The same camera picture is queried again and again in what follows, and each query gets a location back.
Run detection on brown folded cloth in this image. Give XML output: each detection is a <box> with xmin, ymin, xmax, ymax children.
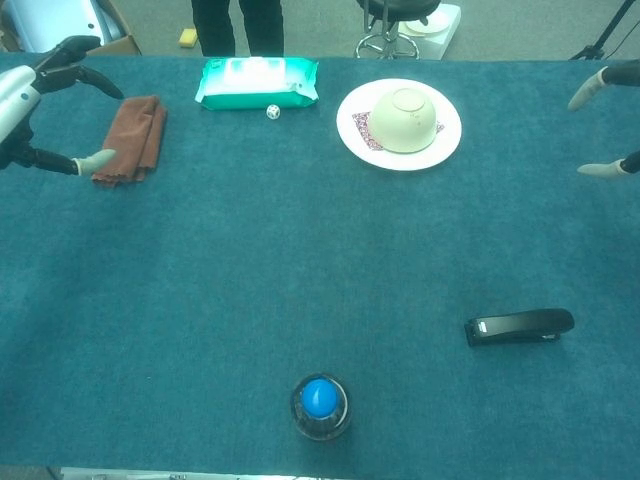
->
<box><xmin>90</xmin><ymin>95</ymin><xmax>169</xmax><ymax>189</ymax></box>

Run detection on blue capped bottle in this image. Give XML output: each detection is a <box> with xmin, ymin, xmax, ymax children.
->
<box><xmin>288</xmin><ymin>371</ymin><xmax>353</xmax><ymax>443</ymax></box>

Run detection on cream upturned bowl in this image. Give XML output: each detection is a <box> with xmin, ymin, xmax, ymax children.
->
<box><xmin>367</xmin><ymin>86</ymin><xmax>442</xmax><ymax>155</ymax></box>

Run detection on metal frame rail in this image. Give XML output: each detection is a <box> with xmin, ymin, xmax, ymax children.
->
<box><xmin>47</xmin><ymin>466</ymin><xmax>351</xmax><ymax>480</ymax></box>

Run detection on chrome base stool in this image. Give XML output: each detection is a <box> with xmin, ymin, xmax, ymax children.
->
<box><xmin>355</xmin><ymin>0</ymin><xmax>442</xmax><ymax>61</ymax></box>

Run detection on white round plate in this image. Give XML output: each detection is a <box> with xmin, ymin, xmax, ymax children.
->
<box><xmin>335</xmin><ymin>77</ymin><xmax>464</xmax><ymax>173</ymax></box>

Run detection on cardboard box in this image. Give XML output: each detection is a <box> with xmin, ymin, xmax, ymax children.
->
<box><xmin>0</xmin><ymin>0</ymin><xmax>143</xmax><ymax>57</ymax></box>

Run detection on white disc on box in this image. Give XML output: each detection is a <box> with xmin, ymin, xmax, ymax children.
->
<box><xmin>403</xmin><ymin>16</ymin><xmax>452</xmax><ymax>37</ymax></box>

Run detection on black tripod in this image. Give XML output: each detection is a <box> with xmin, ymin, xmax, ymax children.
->
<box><xmin>569</xmin><ymin>0</ymin><xmax>640</xmax><ymax>62</ymax></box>

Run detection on person legs dark trousers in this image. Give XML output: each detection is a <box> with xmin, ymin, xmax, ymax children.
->
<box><xmin>190</xmin><ymin>0</ymin><xmax>286</xmax><ymax>59</ymax></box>

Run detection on green wet wipes pack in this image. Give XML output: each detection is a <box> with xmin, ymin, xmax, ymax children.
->
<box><xmin>194</xmin><ymin>55</ymin><xmax>321</xmax><ymax>112</ymax></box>

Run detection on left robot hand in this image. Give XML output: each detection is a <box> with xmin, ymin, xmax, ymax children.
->
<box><xmin>0</xmin><ymin>35</ymin><xmax>125</xmax><ymax>177</ymax></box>

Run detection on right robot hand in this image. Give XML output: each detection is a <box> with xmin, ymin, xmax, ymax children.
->
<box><xmin>566</xmin><ymin>59</ymin><xmax>640</xmax><ymax>178</ymax></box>

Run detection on white flat box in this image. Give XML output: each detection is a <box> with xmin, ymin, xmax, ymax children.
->
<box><xmin>398</xmin><ymin>4</ymin><xmax>463</xmax><ymax>62</ymax></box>

